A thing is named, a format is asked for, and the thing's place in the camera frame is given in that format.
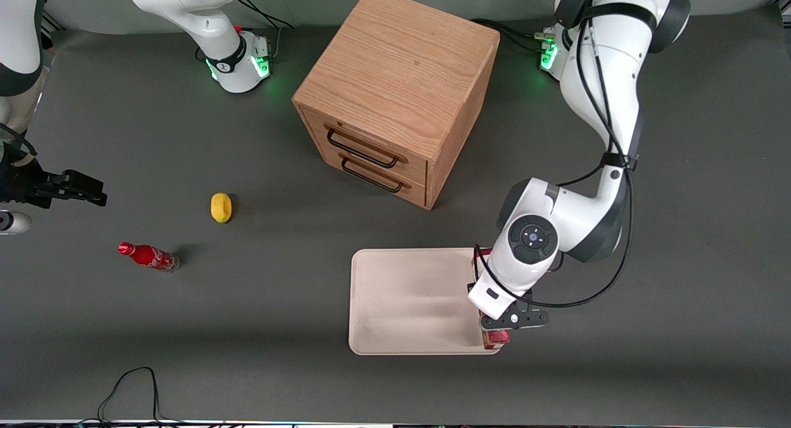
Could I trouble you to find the black looped table cable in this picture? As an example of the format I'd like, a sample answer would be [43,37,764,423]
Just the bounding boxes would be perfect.
[74,366,248,426]

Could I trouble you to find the wooden drawer cabinet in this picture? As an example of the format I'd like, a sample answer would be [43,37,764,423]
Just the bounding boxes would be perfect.
[292,0,501,211]

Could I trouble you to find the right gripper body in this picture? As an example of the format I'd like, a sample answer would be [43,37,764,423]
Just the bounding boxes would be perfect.
[0,159,64,208]

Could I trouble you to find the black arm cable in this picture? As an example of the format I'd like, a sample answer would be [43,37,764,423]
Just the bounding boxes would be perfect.
[0,124,38,158]
[473,0,637,309]

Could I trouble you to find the black left base cables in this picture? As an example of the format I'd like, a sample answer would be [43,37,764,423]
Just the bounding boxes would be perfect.
[473,19,557,53]

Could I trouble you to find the yellow lemon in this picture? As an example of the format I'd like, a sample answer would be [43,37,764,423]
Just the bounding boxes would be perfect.
[211,193,234,224]

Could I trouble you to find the black right base cables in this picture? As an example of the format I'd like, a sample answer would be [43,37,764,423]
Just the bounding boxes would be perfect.
[235,0,295,61]

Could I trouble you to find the black base cables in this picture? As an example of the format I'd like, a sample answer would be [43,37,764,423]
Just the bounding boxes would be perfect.
[473,19,557,53]
[235,0,295,61]

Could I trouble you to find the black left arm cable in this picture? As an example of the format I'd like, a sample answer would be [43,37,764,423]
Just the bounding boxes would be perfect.
[473,0,637,309]

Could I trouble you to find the red cola bottle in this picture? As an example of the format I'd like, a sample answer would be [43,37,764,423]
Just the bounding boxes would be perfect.
[117,241,181,273]

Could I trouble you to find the wooden drawer front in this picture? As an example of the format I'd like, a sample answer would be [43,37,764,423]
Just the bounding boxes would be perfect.
[299,106,431,185]
[318,149,428,208]

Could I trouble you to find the red cookie box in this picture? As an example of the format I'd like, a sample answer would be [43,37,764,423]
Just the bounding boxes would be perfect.
[473,248,511,352]

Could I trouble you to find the beige plastic tray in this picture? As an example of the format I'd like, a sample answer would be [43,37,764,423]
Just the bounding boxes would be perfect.
[349,248,504,356]

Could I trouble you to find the black metal drawer handle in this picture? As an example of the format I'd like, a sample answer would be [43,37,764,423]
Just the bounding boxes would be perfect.
[338,151,412,194]
[325,124,409,169]

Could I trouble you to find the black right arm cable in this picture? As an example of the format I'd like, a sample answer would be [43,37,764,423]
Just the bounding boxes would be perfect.
[0,124,38,158]

